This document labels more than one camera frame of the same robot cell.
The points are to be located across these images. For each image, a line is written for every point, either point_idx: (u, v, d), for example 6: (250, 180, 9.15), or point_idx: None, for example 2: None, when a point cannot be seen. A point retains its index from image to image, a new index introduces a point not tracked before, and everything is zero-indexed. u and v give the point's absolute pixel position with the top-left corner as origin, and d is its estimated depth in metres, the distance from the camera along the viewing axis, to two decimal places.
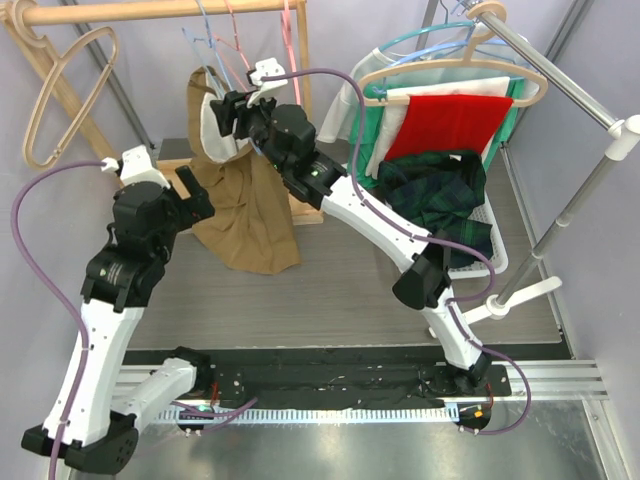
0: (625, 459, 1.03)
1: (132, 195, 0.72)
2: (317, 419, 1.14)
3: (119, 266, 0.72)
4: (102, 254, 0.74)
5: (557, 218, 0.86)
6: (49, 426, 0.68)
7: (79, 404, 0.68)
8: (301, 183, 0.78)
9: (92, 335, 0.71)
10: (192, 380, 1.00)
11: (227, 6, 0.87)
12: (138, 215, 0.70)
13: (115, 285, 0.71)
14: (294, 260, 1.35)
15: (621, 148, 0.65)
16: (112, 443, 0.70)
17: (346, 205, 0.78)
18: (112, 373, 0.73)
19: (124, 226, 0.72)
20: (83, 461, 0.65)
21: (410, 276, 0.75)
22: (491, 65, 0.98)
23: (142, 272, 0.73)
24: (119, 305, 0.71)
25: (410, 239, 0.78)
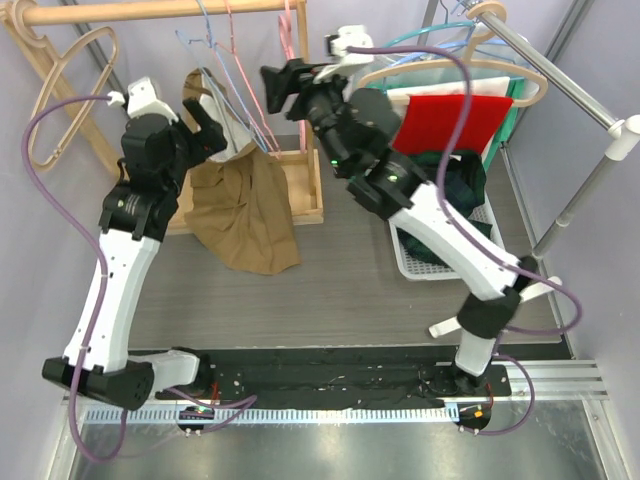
0: (625, 459, 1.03)
1: (140, 128, 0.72)
2: (317, 420, 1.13)
3: (136, 198, 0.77)
4: (118, 189, 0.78)
5: (557, 218, 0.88)
6: (71, 354, 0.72)
7: (99, 331, 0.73)
8: (374, 189, 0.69)
9: (111, 264, 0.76)
10: (192, 371, 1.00)
11: (227, 6, 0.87)
12: (147, 149, 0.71)
13: (132, 216, 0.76)
14: (293, 260, 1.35)
15: (621, 148, 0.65)
16: (130, 377, 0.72)
17: (430, 221, 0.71)
18: (128, 305, 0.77)
19: (134, 160, 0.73)
20: (105, 385, 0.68)
21: (496, 309, 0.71)
22: (491, 65, 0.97)
23: (158, 204, 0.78)
24: (138, 233, 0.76)
25: (498, 267, 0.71)
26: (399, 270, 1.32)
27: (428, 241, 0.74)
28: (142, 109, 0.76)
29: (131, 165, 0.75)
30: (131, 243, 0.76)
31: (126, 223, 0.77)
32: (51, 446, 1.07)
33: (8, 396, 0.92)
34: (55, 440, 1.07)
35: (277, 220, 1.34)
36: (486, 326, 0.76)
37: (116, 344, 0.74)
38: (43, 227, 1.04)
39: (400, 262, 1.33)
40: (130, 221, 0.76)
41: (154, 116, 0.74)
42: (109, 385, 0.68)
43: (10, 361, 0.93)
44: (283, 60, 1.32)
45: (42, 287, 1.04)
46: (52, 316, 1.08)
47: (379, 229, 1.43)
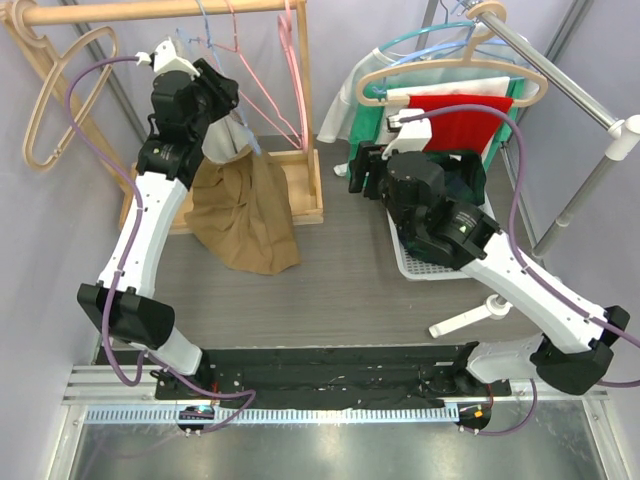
0: (625, 459, 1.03)
1: (167, 85, 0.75)
2: (317, 419, 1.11)
3: (170, 147, 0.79)
4: (149, 141, 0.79)
5: (557, 219, 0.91)
6: (105, 278, 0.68)
7: (133, 257, 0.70)
8: (442, 241, 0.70)
9: (146, 199, 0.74)
10: (195, 362, 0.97)
11: (227, 6, 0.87)
12: (176, 101, 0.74)
13: (167, 163, 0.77)
14: (293, 260, 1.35)
15: (621, 148, 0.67)
16: (157, 304, 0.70)
17: (505, 271, 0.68)
18: (160, 241, 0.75)
19: (164, 114, 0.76)
20: (139, 305, 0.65)
21: (586, 365, 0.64)
22: (490, 65, 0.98)
23: (189, 154, 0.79)
24: (172, 174, 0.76)
25: (584, 318, 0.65)
26: (399, 269, 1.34)
27: (503, 291, 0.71)
28: (168, 65, 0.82)
29: (161, 119, 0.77)
30: (165, 184, 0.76)
31: (160, 170, 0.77)
32: (52, 446, 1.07)
33: (8, 396, 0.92)
34: (55, 441, 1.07)
35: (278, 217, 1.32)
36: (572, 379, 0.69)
37: (148, 272, 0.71)
38: (43, 227, 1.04)
39: (400, 261, 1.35)
40: (164, 168, 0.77)
41: (176, 73, 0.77)
42: (142, 304, 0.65)
43: (10, 361, 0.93)
44: (283, 60, 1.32)
45: (42, 288, 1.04)
46: (52, 316, 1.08)
47: (379, 230, 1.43)
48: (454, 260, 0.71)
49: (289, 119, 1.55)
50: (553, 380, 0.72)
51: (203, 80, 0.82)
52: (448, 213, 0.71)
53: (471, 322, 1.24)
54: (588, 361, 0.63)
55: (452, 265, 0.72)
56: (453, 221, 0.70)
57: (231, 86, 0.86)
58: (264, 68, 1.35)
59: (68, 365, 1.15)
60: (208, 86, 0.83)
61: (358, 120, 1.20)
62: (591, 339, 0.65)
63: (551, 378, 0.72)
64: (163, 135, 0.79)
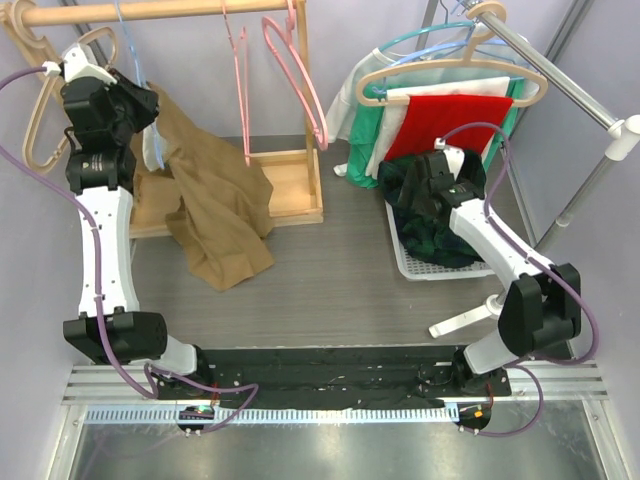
0: (625, 459, 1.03)
1: (76, 91, 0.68)
2: (317, 419, 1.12)
3: (98, 156, 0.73)
4: (75, 156, 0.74)
5: (557, 218, 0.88)
6: (86, 308, 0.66)
7: (108, 276, 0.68)
8: (436, 199, 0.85)
9: (96, 217, 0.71)
10: (193, 360, 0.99)
11: (225, 6, 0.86)
12: (93, 108, 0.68)
13: (102, 173, 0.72)
14: (246, 274, 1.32)
15: (621, 148, 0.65)
16: (149, 317, 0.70)
17: (472, 219, 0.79)
18: (127, 255, 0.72)
19: (82, 124, 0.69)
20: (136, 320, 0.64)
21: (512, 296, 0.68)
22: (491, 65, 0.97)
23: (123, 157, 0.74)
24: (113, 184, 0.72)
25: (524, 260, 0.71)
26: (400, 270, 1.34)
27: (472, 240, 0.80)
28: (79, 73, 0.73)
29: (80, 130, 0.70)
30: (109, 194, 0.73)
31: (99, 183, 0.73)
32: (52, 446, 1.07)
33: (8, 397, 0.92)
34: (55, 441, 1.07)
35: (223, 235, 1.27)
36: (512, 329, 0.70)
37: (127, 288, 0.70)
38: (42, 228, 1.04)
39: (400, 262, 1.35)
40: (103, 178, 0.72)
41: (87, 78, 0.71)
42: (138, 319, 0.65)
43: (11, 362, 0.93)
44: None
45: (42, 288, 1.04)
46: (52, 316, 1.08)
47: (379, 230, 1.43)
48: (440, 217, 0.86)
49: (289, 120, 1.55)
50: (504, 337, 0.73)
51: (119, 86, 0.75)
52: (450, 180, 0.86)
53: (471, 322, 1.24)
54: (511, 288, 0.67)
55: (442, 222, 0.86)
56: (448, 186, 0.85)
57: (149, 95, 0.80)
58: (263, 68, 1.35)
59: (68, 365, 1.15)
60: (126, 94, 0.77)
61: (358, 119, 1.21)
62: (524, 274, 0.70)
63: (504, 336, 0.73)
64: (86, 147, 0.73)
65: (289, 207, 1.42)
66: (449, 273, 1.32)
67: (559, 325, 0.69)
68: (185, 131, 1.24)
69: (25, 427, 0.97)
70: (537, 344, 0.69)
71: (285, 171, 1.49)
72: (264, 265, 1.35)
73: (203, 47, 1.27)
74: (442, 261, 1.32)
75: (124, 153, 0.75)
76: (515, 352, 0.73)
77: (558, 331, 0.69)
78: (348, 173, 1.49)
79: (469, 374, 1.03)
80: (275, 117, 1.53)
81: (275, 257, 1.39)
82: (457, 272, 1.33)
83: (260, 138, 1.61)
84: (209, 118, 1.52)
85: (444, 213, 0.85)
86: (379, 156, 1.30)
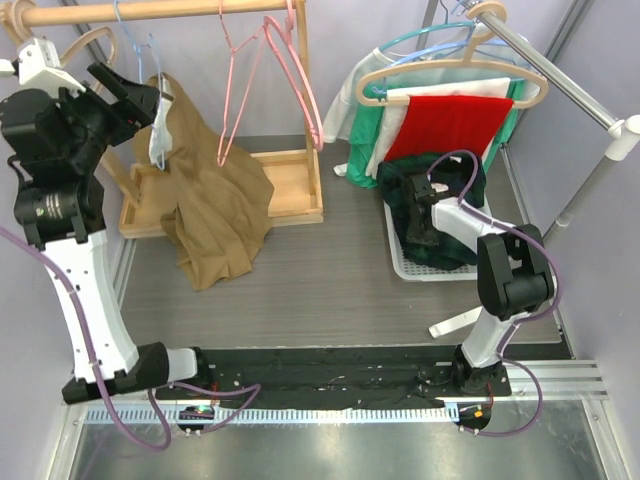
0: (625, 459, 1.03)
1: (16, 111, 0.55)
2: (317, 419, 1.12)
3: (54, 192, 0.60)
4: (25, 193, 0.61)
5: (557, 219, 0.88)
6: (84, 373, 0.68)
7: (100, 341, 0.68)
8: (419, 205, 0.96)
9: (71, 275, 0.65)
10: (194, 362, 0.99)
11: (225, 6, 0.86)
12: (41, 132, 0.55)
13: (64, 215, 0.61)
14: (224, 273, 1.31)
15: (621, 148, 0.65)
16: (147, 363, 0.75)
17: (446, 206, 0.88)
18: (112, 309, 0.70)
19: (29, 151, 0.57)
20: (137, 377, 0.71)
21: (479, 254, 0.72)
22: (491, 65, 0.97)
23: (86, 191, 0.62)
24: (82, 234, 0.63)
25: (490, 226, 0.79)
26: (396, 270, 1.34)
27: (452, 227, 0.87)
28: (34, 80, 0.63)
29: (28, 159, 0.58)
30: (79, 246, 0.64)
31: (60, 226, 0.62)
32: (52, 446, 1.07)
33: (7, 398, 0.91)
34: (55, 441, 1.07)
35: (203, 235, 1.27)
36: (487, 290, 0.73)
37: (122, 346, 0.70)
38: None
39: (397, 262, 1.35)
40: (65, 223, 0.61)
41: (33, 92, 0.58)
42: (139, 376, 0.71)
43: (11, 362, 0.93)
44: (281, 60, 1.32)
45: (42, 289, 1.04)
46: (52, 316, 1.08)
47: (379, 230, 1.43)
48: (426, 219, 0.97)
49: (289, 120, 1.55)
50: (486, 305, 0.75)
51: (90, 95, 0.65)
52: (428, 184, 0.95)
53: (470, 322, 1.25)
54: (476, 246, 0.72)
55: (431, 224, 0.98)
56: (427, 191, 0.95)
57: (144, 98, 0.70)
58: (263, 68, 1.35)
59: (67, 365, 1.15)
60: (98, 103, 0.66)
61: (358, 119, 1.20)
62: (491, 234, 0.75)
63: (486, 303, 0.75)
64: (38, 180, 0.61)
65: (288, 208, 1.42)
66: (447, 274, 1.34)
67: (533, 281, 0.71)
68: (192, 126, 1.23)
69: (24, 427, 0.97)
70: (513, 300, 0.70)
71: (285, 171, 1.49)
72: (239, 272, 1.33)
73: (203, 46, 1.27)
74: (436, 262, 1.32)
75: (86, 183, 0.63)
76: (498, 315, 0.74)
77: (532, 286, 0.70)
78: (348, 173, 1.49)
79: (468, 373, 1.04)
80: (275, 117, 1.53)
81: (274, 257, 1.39)
82: (454, 274, 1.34)
83: (259, 138, 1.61)
84: (209, 117, 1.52)
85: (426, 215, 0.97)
86: (379, 155, 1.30)
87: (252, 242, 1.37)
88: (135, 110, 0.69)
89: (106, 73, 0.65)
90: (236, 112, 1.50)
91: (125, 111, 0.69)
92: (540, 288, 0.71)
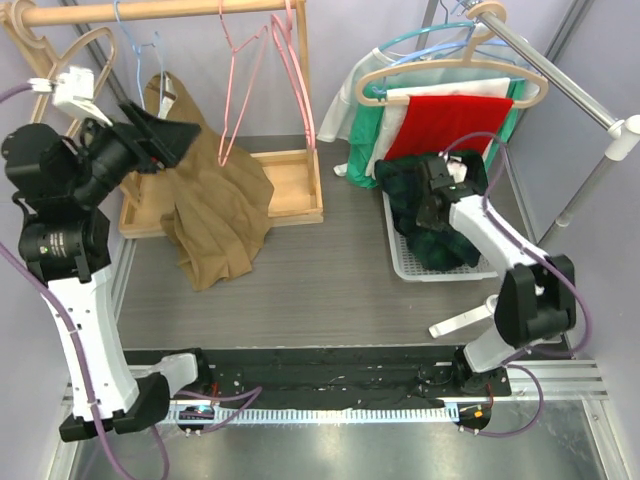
0: (625, 459, 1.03)
1: (22, 151, 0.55)
2: (317, 419, 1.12)
3: (59, 230, 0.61)
4: (31, 228, 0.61)
5: (557, 218, 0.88)
6: (83, 411, 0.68)
7: (99, 379, 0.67)
8: (436, 196, 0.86)
9: (72, 314, 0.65)
10: (195, 370, 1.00)
11: (225, 7, 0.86)
12: (45, 173, 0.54)
13: (66, 253, 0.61)
14: (224, 273, 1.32)
15: (620, 148, 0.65)
16: (148, 400, 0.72)
17: (470, 213, 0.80)
18: (112, 345, 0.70)
19: (35, 190, 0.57)
20: (136, 417, 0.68)
21: (506, 284, 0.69)
22: (491, 65, 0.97)
23: (90, 228, 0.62)
24: (85, 273, 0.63)
25: (519, 250, 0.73)
26: (396, 270, 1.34)
27: (472, 235, 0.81)
28: (67, 103, 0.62)
29: (34, 197, 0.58)
30: (82, 285, 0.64)
31: (62, 262, 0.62)
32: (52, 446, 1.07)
33: (7, 398, 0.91)
34: (55, 440, 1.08)
35: (203, 234, 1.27)
36: (508, 321, 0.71)
37: (121, 383, 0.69)
38: None
39: (397, 262, 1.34)
40: (66, 260, 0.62)
41: (48, 130, 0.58)
42: (138, 418, 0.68)
43: (11, 362, 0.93)
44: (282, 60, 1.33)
45: None
46: (52, 317, 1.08)
47: (379, 230, 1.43)
48: (441, 214, 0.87)
49: (289, 120, 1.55)
50: (501, 331, 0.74)
51: (112, 130, 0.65)
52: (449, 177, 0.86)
53: (471, 322, 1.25)
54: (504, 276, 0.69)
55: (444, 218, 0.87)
56: (448, 183, 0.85)
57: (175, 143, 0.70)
58: (263, 68, 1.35)
59: (67, 365, 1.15)
60: (119, 139, 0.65)
61: (358, 119, 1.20)
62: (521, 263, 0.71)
63: (499, 327, 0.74)
64: (44, 216, 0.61)
65: (289, 208, 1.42)
66: (450, 274, 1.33)
67: (552, 313, 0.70)
68: (193, 125, 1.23)
69: (25, 427, 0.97)
70: (534, 335, 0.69)
71: (285, 172, 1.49)
72: (239, 272, 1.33)
73: (203, 46, 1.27)
74: (426, 259, 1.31)
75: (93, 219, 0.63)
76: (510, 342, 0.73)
77: (550, 318, 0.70)
78: (348, 173, 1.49)
79: (469, 373, 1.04)
80: (275, 117, 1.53)
81: (274, 257, 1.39)
82: (453, 274, 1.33)
83: (260, 138, 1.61)
84: (209, 117, 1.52)
85: (444, 210, 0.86)
86: (379, 155, 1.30)
87: (252, 242, 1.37)
88: (158, 152, 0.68)
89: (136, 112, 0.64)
90: (236, 112, 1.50)
91: (148, 150, 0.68)
92: (561, 323, 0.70)
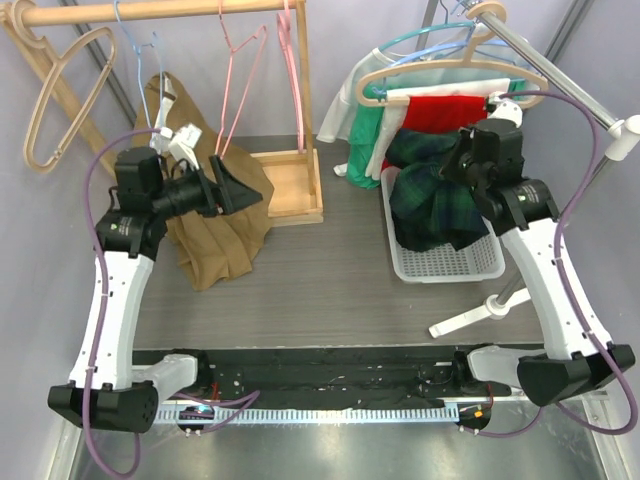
0: (626, 459, 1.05)
1: (134, 153, 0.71)
2: (317, 419, 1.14)
3: (128, 220, 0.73)
4: (109, 215, 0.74)
5: None
6: (76, 377, 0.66)
7: (104, 348, 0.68)
8: (496, 200, 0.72)
9: (110, 282, 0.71)
10: (193, 372, 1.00)
11: (225, 6, 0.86)
12: (138, 173, 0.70)
13: (127, 237, 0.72)
14: (223, 272, 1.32)
15: (621, 148, 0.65)
16: (138, 395, 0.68)
17: (535, 252, 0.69)
18: (129, 327, 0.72)
19: (125, 185, 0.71)
20: (119, 401, 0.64)
21: (556, 371, 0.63)
22: (491, 65, 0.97)
23: (151, 224, 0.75)
24: (134, 250, 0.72)
25: (583, 332, 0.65)
26: (396, 269, 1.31)
27: (527, 275, 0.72)
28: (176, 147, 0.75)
29: (123, 190, 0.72)
30: (128, 261, 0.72)
31: (121, 245, 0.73)
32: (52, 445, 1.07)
33: (7, 399, 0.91)
34: (55, 440, 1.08)
35: (203, 235, 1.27)
36: (542, 390, 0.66)
37: (122, 363, 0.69)
38: (42, 230, 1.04)
39: (397, 261, 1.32)
40: (124, 242, 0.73)
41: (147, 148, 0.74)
42: (121, 402, 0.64)
43: (11, 362, 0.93)
44: (281, 60, 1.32)
45: (44, 289, 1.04)
46: (52, 317, 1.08)
47: (379, 230, 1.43)
48: (497, 222, 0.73)
49: (288, 120, 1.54)
50: (524, 381, 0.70)
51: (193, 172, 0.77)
52: (516, 181, 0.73)
53: (470, 322, 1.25)
54: (558, 366, 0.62)
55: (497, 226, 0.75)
56: (515, 188, 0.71)
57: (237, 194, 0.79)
58: (263, 68, 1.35)
59: (68, 365, 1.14)
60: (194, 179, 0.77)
61: (358, 119, 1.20)
62: (578, 353, 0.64)
63: (521, 377, 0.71)
64: (122, 208, 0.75)
65: (288, 208, 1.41)
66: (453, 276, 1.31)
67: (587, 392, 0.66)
68: (192, 124, 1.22)
69: (24, 427, 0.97)
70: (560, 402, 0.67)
71: (285, 172, 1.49)
72: (240, 272, 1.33)
73: (203, 46, 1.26)
74: (408, 198, 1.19)
75: (156, 220, 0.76)
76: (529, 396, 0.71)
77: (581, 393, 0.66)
78: (348, 173, 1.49)
79: (469, 374, 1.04)
80: (275, 117, 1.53)
81: (274, 257, 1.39)
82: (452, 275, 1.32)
83: (259, 138, 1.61)
84: (209, 117, 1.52)
85: (504, 218, 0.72)
86: (380, 154, 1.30)
87: (252, 242, 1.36)
88: (222, 200, 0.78)
89: (219, 165, 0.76)
90: (236, 112, 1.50)
91: (216, 197, 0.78)
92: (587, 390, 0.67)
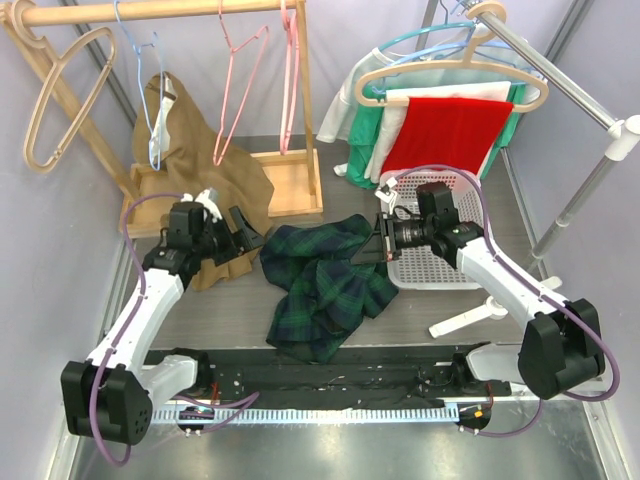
0: (625, 459, 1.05)
1: (185, 204, 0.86)
2: (317, 419, 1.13)
3: (173, 251, 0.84)
4: (158, 248, 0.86)
5: (557, 220, 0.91)
6: (94, 357, 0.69)
7: (126, 337, 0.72)
8: (441, 240, 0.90)
9: (148, 288, 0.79)
10: (193, 374, 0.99)
11: (226, 7, 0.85)
12: (189, 216, 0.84)
13: (170, 262, 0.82)
14: (224, 272, 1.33)
15: (620, 149, 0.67)
16: (141, 390, 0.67)
17: (478, 258, 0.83)
18: (151, 330, 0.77)
19: (176, 225, 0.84)
20: (127, 384, 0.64)
21: (528, 335, 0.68)
22: (492, 67, 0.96)
23: (189, 259, 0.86)
24: (174, 267, 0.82)
25: (538, 298, 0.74)
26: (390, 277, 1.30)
27: (483, 280, 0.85)
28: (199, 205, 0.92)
29: (172, 231, 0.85)
30: (167, 276, 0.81)
31: (162, 267, 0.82)
32: (52, 445, 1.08)
33: (6, 398, 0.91)
34: (55, 440, 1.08)
35: None
36: (536, 371, 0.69)
37: (138, 355, 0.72)
38: (42, 230, 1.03)
39: (393, 272, 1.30)
40: (165, 266, 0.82)
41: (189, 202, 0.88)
42: (129, 386, 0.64)
43: (11, 362, 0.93)
44: (281, 59, 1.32)
45: (44, 289, 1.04)
46: (53, 317, 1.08)
47: None
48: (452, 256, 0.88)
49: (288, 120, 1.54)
50: (528, 380, 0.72)
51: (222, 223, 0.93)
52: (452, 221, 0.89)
53: (471, 322, 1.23)
54: (530, 335, 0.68)
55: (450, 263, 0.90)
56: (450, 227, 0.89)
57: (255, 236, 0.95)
58: (263, 68, 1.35)
59: None
60: (223, 229, 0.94)
61: (357, 120, 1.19)
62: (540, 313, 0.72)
63: (528, 382, 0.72)
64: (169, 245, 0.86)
65: (289, 207, 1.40)
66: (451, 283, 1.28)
67: (583, 364, 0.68)
68: (193, 123, 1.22)
69: (24, 427, 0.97)
70: (569, 384, 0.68)
71: (285, 172, 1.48)
72: (240, 272, 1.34)
73: (203, 45, 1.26)
74: (354, 311, 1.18)
75: (194, 257, 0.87)
76: (539, 393, 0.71)
77: (582, 371, 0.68)
78: (348, 173, 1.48)
79: (470, 376, 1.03)
80: (275, 117, 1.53)
81: None
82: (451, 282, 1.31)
83: (259, 138, 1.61)
84: (209, 117, 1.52)
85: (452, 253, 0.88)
86: (380, 157, 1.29)
87: None
88: (244, 241, 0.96)
89: (239, 215, 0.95)
90: (235, 112, 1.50)
91: (238, 239, 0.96)
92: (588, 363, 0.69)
